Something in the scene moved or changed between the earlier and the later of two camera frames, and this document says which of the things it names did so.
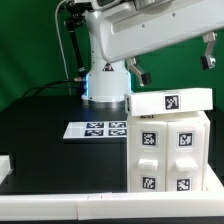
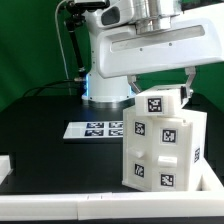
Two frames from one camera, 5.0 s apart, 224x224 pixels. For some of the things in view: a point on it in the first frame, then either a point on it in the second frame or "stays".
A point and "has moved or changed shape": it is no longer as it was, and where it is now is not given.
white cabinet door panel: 148,156 has moved or changed shape
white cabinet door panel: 185,156 has moved or changed shape
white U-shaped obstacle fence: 208,202 stays
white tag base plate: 96,129 stays
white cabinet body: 168,153 stays
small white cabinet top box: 162,102 has moved or changed shape
